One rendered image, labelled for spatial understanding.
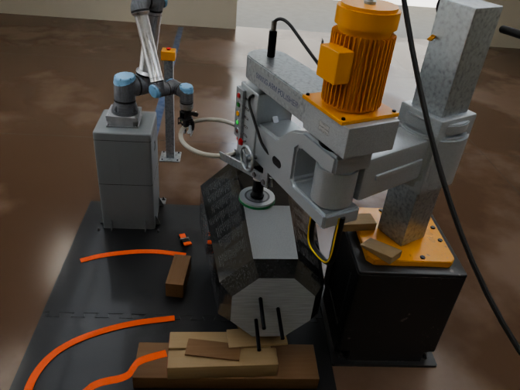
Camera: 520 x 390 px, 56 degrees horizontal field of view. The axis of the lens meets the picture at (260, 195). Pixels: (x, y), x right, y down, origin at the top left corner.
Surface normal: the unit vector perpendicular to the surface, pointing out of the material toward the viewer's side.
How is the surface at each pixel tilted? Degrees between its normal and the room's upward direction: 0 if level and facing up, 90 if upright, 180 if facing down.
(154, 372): 0
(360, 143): 90
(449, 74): 90
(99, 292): 0
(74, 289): 0
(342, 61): 90
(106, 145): 90
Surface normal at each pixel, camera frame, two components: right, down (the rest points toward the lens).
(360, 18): -0.39, 0.48
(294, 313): 0.09, 0.55
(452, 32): -0.84, 0.24
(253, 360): 0.08, -0.83
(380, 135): 0.47, 0.52
